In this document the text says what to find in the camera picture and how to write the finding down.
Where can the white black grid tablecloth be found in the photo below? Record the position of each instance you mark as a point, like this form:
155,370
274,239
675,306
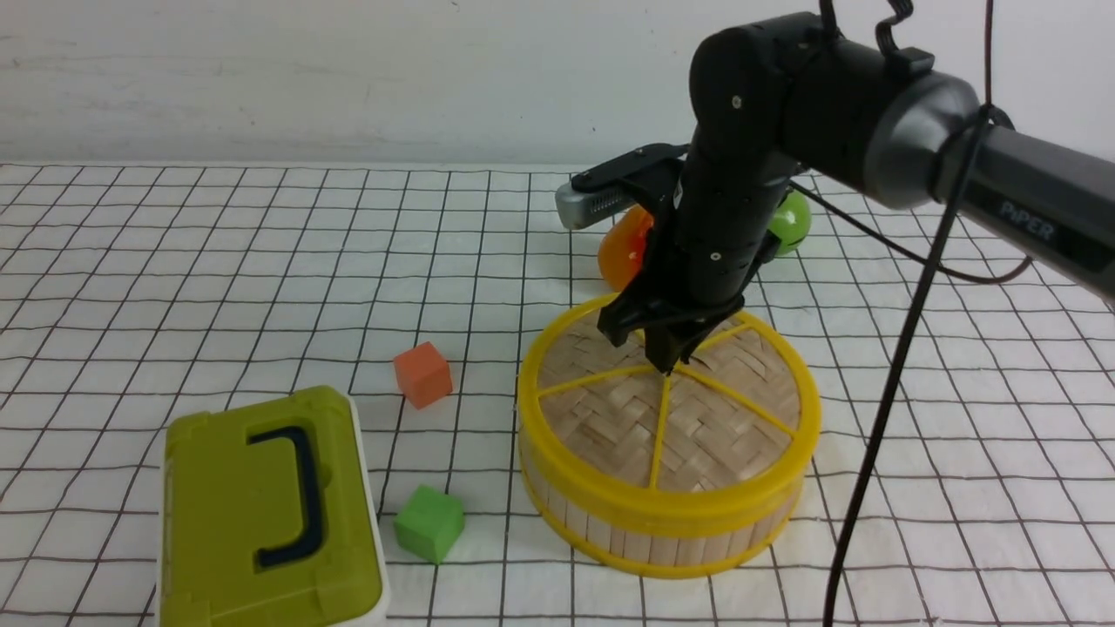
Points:
135,294

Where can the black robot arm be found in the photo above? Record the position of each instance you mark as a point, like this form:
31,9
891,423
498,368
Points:
791,92

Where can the orange foam cube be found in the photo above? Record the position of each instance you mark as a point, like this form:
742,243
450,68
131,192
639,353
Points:
423,375

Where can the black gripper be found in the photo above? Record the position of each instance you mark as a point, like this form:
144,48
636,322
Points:
709,218

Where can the green foam cube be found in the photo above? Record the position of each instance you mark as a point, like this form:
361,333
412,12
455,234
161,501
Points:
429,524

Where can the yellow woven steamer lid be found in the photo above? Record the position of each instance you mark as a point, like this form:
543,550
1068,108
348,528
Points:
721,442

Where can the orange toy pear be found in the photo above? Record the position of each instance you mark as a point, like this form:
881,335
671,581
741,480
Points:
621,251

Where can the green toy apple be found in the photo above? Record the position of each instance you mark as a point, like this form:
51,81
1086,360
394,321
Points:
791,223

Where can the olive green lidded box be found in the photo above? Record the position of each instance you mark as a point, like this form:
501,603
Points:
268,518

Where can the bamboo steamer basket yellow rim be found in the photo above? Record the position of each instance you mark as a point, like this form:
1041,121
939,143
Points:
636,546

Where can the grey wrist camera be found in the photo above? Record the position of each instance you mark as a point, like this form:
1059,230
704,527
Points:
601,202

